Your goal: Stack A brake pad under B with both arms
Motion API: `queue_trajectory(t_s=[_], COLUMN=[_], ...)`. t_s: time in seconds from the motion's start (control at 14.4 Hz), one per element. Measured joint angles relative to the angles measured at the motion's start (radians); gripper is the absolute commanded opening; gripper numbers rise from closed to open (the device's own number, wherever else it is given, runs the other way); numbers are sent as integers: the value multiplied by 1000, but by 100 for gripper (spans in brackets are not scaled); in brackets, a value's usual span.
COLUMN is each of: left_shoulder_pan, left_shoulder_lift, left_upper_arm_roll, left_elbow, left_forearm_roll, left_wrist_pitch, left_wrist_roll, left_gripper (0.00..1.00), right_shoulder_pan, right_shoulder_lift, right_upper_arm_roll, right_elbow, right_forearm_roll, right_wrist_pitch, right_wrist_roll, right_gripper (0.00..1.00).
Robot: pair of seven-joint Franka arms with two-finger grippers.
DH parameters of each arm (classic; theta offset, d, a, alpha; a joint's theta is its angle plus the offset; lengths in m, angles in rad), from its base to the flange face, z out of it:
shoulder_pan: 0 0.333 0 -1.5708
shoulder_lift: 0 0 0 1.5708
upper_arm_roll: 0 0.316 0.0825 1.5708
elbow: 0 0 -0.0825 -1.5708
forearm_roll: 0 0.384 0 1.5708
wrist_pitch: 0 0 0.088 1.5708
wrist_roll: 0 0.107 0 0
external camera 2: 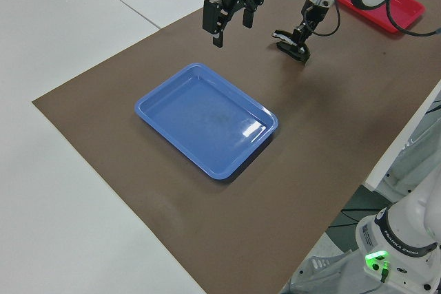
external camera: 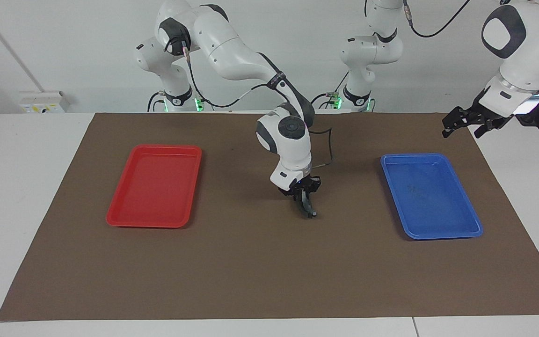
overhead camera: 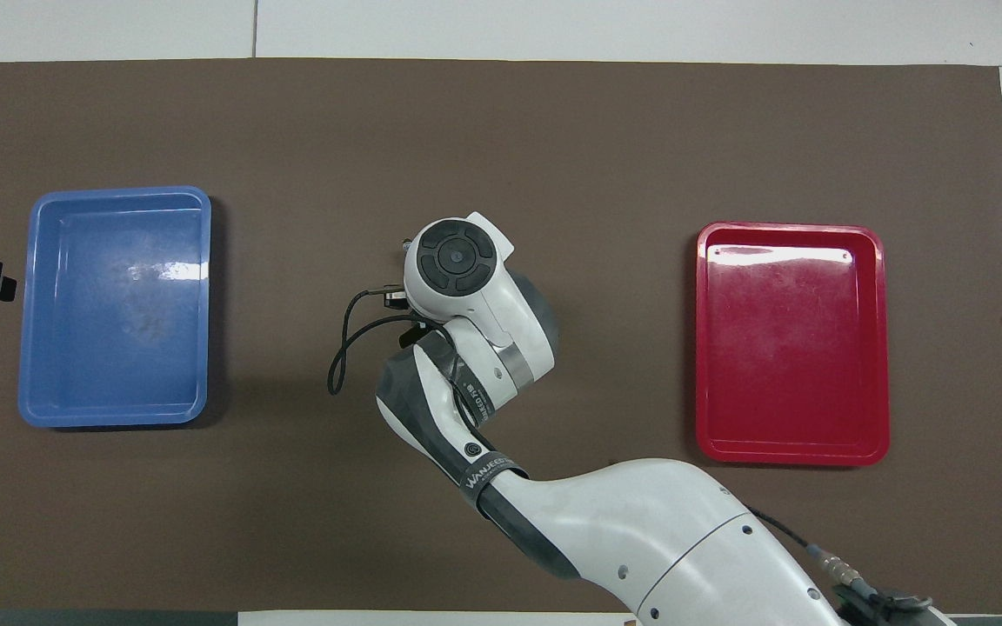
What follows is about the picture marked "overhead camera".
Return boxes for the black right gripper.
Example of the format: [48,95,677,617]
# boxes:
[397,315,434,350]

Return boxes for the blue plastic tray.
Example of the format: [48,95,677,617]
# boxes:
[17,185,212,429]

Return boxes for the brown table mat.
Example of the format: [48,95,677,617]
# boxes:
[0,58,1002,615]

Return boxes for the red plastic tray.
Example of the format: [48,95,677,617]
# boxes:
[695,222,891,467]

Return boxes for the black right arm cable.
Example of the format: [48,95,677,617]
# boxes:
[327,285,867,592]

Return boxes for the black right arm cable bracket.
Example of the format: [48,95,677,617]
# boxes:
[836,583,937,626]

